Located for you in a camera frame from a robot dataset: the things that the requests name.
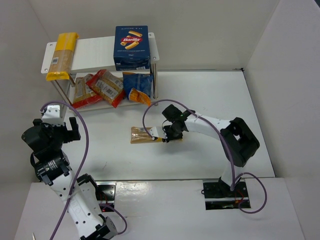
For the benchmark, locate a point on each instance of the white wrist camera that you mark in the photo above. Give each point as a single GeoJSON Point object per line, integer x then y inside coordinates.
{"type": "Point", "coordinates": [52, 115]}
{"type": "Point", "coordinates": [157, 132]}

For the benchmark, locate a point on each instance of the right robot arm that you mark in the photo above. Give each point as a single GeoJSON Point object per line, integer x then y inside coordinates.
{"type": "Point", "coordinates": [238, 141]}

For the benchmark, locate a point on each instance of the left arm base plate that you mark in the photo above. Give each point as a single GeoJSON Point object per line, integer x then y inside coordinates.
{"type": "Point", "coordinates": [105, 195]}

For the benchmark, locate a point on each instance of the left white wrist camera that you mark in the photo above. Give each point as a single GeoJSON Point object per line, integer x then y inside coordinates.
{"type": "Point", "coordinates": [52, 115]}

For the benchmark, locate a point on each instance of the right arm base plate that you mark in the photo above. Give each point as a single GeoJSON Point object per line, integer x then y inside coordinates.
{"type": "Point", "coordinates": [217, 195]}

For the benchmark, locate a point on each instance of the yellow spaghetti bag on shelf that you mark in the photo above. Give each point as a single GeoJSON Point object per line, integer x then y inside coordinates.
{"type": "Point", "coordinates": [61, 63]}

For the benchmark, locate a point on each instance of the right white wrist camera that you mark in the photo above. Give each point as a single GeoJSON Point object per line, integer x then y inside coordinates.
{"type": "Point", "coordinates": [157, 132]}

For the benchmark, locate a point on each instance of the red macaroni bag right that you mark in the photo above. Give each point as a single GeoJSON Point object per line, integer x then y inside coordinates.
{"type": "Point", "coordinates": [107, 86]}

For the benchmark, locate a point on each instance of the white two-tier shelf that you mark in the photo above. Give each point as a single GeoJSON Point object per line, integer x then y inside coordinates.
{"type": "Point", "coordinates": [91, 55]}

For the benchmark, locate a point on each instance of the yellow spaghetti bag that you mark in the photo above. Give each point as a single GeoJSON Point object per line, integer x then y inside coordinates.
{"type": "Point", "coordinates": [141, 136]}
{"type": "Point", "coordinates": [61, 63]}

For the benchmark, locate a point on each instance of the blue and orange pasta bag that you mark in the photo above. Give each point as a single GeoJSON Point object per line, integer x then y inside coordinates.
{"type": "Point", "coordinates": [137, 87]}

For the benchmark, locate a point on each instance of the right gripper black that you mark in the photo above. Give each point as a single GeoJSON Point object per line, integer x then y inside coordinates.
{"type": "Point", "coordinates": [169, 133]}

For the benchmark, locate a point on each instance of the red macaroni bag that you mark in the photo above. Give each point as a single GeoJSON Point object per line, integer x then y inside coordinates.
{"type": "Point", "coordinates": [107, 86]}
{"type": "Point", "coordinates": [83, 95]}

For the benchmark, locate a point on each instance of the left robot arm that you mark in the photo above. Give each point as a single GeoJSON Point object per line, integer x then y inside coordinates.
{"type": "Point", "coordinates": [52, 167]}

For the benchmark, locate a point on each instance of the red macaroni bag left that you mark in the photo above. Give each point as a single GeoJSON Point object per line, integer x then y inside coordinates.
{"type": "Point", "coordinates": [83, 95]}

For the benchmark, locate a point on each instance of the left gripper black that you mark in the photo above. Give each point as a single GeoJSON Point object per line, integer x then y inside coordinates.
{"type": "Point", "coordinates": [66, 130]}

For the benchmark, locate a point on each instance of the blue Barilla pasta box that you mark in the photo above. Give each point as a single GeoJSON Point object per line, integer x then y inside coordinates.
{"type": "Point", "coordinates": [131, 48]}

